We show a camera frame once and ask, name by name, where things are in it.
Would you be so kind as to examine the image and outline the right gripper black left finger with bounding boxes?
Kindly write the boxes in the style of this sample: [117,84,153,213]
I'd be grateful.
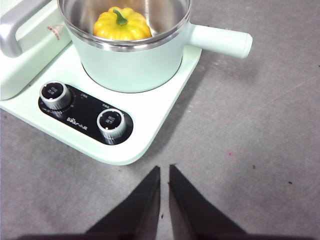
[86,165,161,235]

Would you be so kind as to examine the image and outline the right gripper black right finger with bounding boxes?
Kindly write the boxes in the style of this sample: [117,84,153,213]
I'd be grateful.
[168,164,247,235]

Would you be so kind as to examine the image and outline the yellow toy pumpkin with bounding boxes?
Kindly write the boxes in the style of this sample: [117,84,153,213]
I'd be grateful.
[92,6,153,41]

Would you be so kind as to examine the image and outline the mint green steamer pot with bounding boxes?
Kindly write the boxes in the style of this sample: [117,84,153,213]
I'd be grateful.
[56,0,254,94]

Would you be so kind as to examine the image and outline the silver control dial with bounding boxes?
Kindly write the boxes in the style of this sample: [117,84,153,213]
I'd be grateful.
[39,80,74,110]
[96,109,129,146]

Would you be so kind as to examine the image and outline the mint green breakfast machine base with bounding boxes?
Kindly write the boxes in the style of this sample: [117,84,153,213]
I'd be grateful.
[0,44,203,167]

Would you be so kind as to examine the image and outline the mint green griddle cover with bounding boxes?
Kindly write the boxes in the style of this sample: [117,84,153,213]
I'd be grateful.
[0,0,74,101]

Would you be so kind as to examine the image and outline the red triangle warning sticker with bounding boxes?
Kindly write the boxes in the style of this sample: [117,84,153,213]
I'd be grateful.
[47,24,65,41]

